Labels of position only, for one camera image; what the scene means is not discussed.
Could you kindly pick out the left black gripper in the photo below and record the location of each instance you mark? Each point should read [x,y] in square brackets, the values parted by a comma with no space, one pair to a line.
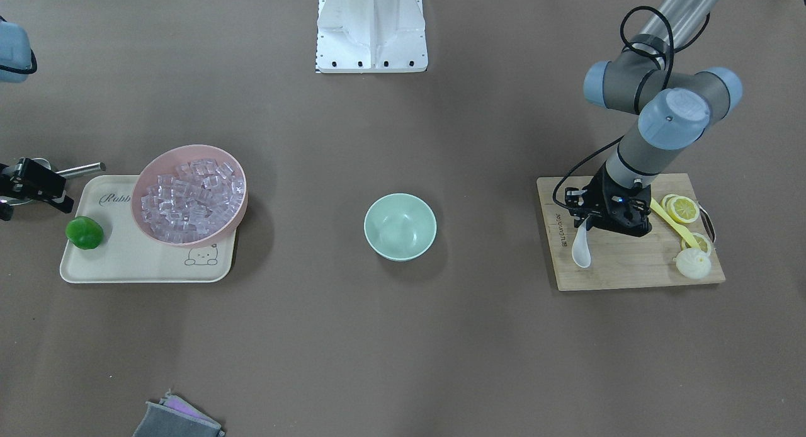
[595,196]

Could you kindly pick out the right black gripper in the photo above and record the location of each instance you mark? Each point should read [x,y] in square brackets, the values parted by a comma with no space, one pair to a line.
[31,179]

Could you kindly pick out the white ceramic spoon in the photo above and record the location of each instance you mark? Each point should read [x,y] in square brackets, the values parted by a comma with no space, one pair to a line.
[581,255]

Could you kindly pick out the steel ice scoop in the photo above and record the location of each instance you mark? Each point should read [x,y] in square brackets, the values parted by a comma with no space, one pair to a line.
[68,173]

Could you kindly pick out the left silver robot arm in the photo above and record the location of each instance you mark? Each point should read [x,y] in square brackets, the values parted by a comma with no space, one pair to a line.
[673,111]

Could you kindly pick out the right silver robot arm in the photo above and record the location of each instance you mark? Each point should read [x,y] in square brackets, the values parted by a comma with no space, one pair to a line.
[18,61]

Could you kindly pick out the pink bowl of ice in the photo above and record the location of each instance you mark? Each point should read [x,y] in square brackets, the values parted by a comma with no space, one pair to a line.
[190,196]

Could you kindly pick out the mint green bowl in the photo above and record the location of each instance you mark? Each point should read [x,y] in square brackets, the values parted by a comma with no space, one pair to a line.
[400,227]

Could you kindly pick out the wooden cutting board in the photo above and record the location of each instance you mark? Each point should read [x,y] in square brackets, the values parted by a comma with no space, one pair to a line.
[618,261]

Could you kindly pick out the green lime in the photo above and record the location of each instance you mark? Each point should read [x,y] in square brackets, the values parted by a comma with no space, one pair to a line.
[85,233]

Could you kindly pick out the lemon slice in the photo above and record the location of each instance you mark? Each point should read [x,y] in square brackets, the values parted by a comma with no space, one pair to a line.
[681,209]
[702,242]

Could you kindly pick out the cream serving tray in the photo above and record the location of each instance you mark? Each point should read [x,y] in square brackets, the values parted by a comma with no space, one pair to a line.
[127,255]

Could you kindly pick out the grey folded cloth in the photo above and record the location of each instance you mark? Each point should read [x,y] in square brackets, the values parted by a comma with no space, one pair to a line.
[174,416]

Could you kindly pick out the white camera pillar base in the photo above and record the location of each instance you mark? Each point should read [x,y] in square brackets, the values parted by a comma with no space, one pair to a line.
[371,36]

